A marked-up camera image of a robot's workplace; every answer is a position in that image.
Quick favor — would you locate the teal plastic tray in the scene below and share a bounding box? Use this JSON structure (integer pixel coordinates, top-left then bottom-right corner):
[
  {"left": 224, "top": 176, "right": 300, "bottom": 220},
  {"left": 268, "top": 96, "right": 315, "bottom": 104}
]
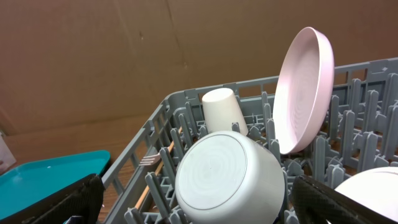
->
[{"left": 1, "top": 150, "right": 111, "bottom": 219}]

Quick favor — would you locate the white round plate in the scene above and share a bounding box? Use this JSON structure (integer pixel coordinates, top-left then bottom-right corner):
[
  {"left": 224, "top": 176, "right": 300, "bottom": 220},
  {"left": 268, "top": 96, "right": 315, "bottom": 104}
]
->
[{"left": 272, "top": 27, "right": 335, "bottom": 154}]

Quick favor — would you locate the white plastic fork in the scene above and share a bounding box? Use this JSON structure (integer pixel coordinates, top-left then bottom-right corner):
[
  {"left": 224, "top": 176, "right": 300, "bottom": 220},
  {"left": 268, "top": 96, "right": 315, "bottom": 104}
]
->
[{"left": 139, "top": 152, "right": 161, "bottom": 166}]

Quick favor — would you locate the clear plastic bin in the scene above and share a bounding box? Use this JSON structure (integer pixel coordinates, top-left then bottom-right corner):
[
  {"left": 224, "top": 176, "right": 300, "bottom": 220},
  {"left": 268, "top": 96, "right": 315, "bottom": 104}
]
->
[{"left": 0, "top": 132, "right": 16, "bottom": 174}]

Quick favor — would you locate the grey dishwasher rack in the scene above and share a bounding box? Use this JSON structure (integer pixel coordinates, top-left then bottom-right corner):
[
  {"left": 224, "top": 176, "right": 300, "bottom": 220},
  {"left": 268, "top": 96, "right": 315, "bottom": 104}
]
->
[{"left": 98, "top": 58, "right": 397, "bottom": 223}]

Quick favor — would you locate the white paper cup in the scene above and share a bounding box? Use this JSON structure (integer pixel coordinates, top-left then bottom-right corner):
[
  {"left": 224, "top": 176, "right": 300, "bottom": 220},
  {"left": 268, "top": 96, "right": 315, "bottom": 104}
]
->
[{"left": 202, "top": 88, "right": 248, "bottom": 136}]

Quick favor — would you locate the wooden chopstick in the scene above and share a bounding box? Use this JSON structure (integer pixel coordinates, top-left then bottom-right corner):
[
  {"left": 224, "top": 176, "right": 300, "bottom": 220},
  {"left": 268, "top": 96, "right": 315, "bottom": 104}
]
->
[{"left": 134, "top": 126, "right": 183, "bottom": 211}]

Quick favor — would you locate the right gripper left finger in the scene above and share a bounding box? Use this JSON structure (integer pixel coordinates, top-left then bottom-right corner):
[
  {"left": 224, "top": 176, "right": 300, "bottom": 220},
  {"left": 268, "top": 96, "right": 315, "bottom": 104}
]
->
[{"left": 1, "top": 174, "right": 105, "bottom": 224}]

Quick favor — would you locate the grey bowl with rice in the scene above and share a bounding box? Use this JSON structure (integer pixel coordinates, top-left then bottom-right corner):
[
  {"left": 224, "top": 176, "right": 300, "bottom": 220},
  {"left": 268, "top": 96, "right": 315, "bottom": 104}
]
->
[{"left": 175, "top": 131, "right": 285, "bottom": 223}]

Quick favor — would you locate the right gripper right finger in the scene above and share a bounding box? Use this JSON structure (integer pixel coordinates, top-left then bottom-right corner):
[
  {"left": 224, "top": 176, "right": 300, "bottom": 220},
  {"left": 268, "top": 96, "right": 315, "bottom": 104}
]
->
[{"left": 292, "top": 175, "right": 397, "bottom": 224}]

